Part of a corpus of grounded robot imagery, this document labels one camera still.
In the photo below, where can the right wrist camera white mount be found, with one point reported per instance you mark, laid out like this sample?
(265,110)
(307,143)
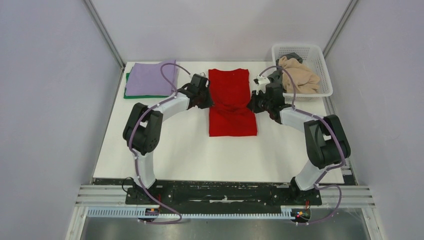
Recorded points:
(261,83)

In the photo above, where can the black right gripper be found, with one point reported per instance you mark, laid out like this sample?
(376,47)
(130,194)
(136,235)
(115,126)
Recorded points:
(253,103)

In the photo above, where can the folded green t shirt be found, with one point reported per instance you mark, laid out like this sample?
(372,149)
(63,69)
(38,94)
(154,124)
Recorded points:
(143,96)

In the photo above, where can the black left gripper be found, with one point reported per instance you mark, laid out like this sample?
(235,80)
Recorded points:
(209,102)

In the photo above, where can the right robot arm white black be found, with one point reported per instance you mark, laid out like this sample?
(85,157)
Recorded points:
(326,143)

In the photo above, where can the folded purple t shirt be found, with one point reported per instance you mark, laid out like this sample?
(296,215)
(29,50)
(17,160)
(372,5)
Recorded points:
(152,79)

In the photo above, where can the white plastic basket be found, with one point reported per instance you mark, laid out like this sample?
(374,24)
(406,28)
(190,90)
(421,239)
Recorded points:
(313,58)

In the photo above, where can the white slotted cable duct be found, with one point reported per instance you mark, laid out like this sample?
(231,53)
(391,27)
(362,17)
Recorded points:
(146,214)

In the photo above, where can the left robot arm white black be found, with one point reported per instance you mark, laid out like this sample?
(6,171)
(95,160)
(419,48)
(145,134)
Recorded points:
(143,128)

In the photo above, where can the red t shirt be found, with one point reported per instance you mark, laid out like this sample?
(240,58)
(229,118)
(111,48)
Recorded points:
(230,92)

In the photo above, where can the grey t shirt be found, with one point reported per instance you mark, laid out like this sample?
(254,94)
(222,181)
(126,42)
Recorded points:
(293,64)

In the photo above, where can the beige t shirt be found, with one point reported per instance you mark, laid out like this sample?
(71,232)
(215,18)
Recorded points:
(305,81)

